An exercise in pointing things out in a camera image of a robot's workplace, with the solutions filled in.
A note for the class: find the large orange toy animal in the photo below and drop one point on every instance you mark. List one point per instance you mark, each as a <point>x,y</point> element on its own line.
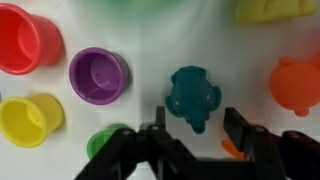
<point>295,84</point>

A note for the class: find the small orange toy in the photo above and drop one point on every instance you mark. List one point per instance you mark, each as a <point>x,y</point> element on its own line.
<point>228,146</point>

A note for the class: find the red cup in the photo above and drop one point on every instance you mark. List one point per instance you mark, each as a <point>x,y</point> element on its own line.
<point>27,40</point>

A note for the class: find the small green cup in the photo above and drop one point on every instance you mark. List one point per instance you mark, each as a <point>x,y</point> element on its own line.
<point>106,136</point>

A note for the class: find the teal green toy animal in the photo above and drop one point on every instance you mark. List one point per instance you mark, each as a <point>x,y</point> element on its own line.
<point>193,97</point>

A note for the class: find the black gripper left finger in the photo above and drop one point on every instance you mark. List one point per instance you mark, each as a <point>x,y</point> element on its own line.
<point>119,156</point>

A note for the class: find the small purple cup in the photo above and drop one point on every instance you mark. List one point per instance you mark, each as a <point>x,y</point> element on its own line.
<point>98,76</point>

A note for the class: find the small yellow cup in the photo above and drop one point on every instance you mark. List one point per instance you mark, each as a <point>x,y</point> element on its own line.
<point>28,121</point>

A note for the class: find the yellow toy animal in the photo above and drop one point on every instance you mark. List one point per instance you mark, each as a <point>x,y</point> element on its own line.
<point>258,11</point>

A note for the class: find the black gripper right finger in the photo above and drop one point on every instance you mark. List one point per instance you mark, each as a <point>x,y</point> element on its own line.
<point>256,143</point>

